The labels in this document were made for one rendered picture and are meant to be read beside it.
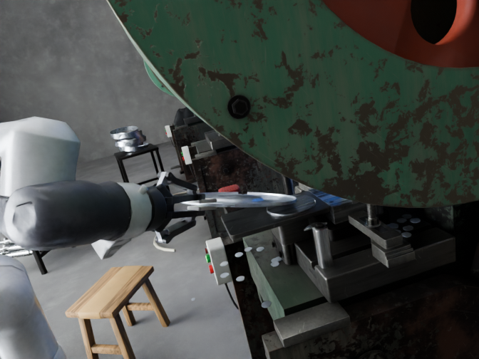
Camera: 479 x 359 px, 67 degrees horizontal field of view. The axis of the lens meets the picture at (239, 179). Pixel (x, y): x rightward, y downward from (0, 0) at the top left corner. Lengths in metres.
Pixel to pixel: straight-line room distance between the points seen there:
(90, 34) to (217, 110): 7.22
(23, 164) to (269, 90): 0.35
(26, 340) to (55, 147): 0.54
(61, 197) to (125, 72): 7.00
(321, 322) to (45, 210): 0.53
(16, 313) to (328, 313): 0.62
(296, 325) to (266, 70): 0.54
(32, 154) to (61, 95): 7.07
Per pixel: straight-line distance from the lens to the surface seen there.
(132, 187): 0.57
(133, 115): 7.46
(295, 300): 0.83
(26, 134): 0.56
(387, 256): 0.78
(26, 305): 0.89
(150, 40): 0.35
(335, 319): 0.78
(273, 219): 0.88
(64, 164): 0.57
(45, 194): 0.48
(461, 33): 0.58
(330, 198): 0.94
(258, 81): 0.37
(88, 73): 7.52
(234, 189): 1.20
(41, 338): 1.01
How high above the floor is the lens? 1.14
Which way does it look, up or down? 17 degrees down
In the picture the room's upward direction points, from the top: 13 degrees counter-clockwise
